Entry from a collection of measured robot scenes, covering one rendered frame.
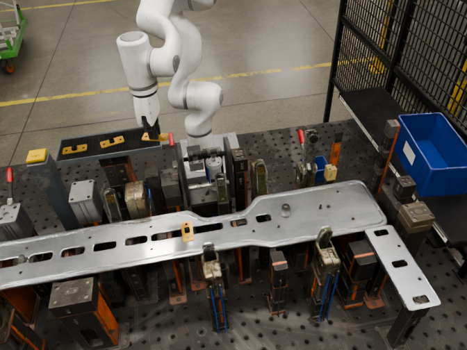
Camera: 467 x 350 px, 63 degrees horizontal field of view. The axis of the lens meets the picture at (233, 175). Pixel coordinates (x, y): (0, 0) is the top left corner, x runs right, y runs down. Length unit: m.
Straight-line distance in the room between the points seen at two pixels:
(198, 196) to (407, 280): 0.75
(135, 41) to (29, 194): 1.24
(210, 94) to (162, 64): 0.53
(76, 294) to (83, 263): 0.13
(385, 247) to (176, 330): 0.76
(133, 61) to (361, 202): 0.88
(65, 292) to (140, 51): 0.71
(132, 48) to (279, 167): 1.10
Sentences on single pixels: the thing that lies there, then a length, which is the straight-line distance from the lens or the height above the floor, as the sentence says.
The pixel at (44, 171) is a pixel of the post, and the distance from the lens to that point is 1.53.
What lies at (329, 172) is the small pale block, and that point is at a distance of 1.41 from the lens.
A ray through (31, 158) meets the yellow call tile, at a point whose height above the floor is 1.16.
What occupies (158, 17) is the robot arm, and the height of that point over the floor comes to 1.61.
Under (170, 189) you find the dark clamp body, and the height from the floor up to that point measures 1.05.
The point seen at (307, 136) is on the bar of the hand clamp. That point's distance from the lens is 1.32.
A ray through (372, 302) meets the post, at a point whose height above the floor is 0.70.
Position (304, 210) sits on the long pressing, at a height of 1.00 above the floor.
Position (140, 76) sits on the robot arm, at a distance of 1.10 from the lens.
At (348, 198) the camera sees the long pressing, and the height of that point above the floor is 1.00.
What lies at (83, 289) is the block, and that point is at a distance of 1.23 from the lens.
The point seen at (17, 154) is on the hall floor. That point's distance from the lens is 3.71.
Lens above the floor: 2.01
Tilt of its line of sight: 44 degrees down
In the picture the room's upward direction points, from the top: 4 degrees counter-clockwise
